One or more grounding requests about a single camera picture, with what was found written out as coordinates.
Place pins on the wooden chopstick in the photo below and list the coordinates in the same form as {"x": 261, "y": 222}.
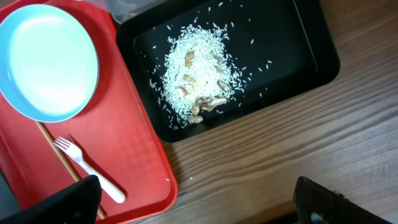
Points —
{"x": 58, "y": 152}

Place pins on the food scraps pile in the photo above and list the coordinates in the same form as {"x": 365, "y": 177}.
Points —
{"x": 199, "y": 72}

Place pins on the black plastic tray bin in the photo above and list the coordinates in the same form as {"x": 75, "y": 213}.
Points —
{"x": 281, "y": 49}

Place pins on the white plastic fork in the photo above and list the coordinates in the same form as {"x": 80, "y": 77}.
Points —
{"x": 75, "y": 153}

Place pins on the light blue plate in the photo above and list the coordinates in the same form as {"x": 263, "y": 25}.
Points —
{"x": 49, "y": 65}

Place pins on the clear plastic bin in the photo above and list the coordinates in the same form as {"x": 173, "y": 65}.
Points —
{"x": 122, "y": 10}

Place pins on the red plastic tray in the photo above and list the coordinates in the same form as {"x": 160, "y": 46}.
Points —
{"x": 113, "y": 132}

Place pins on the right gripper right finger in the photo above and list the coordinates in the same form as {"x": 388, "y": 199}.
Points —
{"x": 316, "y": 204}

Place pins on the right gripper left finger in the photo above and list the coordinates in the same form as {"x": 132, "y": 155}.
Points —
{"x": 76, "y": 204}

